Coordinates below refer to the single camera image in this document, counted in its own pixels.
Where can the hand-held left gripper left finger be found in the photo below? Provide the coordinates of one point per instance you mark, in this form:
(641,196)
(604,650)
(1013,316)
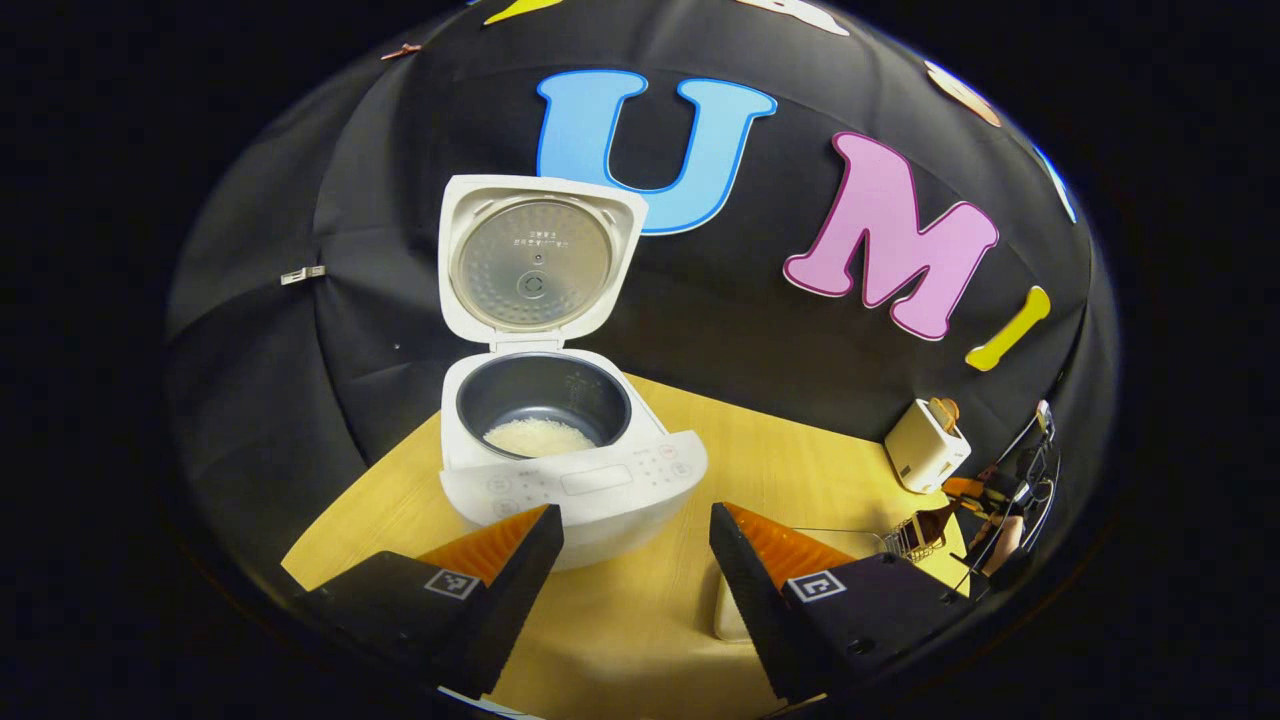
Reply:
(520,600)

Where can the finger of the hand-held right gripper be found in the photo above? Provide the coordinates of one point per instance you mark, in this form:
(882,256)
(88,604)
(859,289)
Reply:
(968,488)

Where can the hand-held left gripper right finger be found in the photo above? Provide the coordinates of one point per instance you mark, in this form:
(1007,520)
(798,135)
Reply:
(755,600)

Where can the white rice cooker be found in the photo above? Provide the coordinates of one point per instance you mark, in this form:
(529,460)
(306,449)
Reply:
(600,520)

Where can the small white rice heap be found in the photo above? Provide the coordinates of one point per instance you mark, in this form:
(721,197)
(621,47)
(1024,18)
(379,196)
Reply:
(540,440)

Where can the white toaster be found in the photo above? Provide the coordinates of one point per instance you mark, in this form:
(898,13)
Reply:
(925,455)

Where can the brown toast slice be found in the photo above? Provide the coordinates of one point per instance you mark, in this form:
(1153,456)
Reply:
(945,410)

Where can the clear plastic tray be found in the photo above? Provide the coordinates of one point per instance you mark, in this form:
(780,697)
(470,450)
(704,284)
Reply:
(840,545)

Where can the dark grey inner pot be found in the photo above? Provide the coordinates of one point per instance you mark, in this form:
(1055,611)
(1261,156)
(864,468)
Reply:
(540,385)

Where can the small white clip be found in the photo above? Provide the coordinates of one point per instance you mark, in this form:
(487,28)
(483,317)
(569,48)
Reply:
(303,275)

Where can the small copper clip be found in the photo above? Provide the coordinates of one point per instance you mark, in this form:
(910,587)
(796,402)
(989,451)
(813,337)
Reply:
(401,51)

